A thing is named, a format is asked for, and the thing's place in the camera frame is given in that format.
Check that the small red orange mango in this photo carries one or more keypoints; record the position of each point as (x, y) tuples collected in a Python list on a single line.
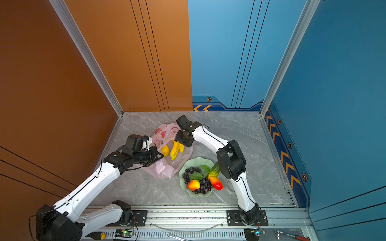
[(216, 183)]

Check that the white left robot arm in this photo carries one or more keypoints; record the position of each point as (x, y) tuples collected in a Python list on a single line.
[(63, 221)]

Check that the aluminium front rail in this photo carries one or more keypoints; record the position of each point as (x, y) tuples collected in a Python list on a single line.
[(209, 223)]

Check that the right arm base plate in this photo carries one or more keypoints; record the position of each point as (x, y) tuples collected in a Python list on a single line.
[(234, 219)]

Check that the dark purple grape bunch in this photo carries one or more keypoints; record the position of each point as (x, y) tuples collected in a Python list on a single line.
[(196, 179)]

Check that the green lime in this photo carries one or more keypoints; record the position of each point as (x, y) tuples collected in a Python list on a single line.
[(204, 170)]

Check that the yellow banana bunch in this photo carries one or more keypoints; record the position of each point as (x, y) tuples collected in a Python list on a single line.
[(176, 149)]

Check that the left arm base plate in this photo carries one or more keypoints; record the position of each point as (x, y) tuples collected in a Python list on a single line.
[(138, 219)]

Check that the yellow lemon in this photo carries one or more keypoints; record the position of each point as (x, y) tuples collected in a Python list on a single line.
[(165, 150)]

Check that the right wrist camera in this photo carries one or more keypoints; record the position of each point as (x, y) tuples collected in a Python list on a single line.
[(184, 123)]

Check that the light green fruit plate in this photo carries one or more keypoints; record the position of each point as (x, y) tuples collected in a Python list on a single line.
[(196, 162)]

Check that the clear tape roll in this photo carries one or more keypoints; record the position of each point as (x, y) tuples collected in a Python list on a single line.
[(229, 187)]

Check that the green circuit board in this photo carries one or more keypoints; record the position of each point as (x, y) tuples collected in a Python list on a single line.
[(123, 234)]

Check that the red handled screwdriver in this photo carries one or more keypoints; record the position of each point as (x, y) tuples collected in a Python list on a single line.
[(297, 237)]

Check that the yellow black screwdriver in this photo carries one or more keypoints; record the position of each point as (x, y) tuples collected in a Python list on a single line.
[(98, 236)]

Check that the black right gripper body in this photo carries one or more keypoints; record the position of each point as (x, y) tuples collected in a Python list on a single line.
[(181, 137)]

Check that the pink printed plastic bag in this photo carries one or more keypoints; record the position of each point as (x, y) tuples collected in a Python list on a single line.
[(166, 168)]

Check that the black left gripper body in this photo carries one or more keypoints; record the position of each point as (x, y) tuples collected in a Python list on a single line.
[(147, 157)]

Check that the red yellow mango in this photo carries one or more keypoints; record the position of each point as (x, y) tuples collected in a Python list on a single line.
[(194, 185)]

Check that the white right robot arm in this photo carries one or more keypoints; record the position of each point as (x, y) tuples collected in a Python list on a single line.
[(231, 161)]

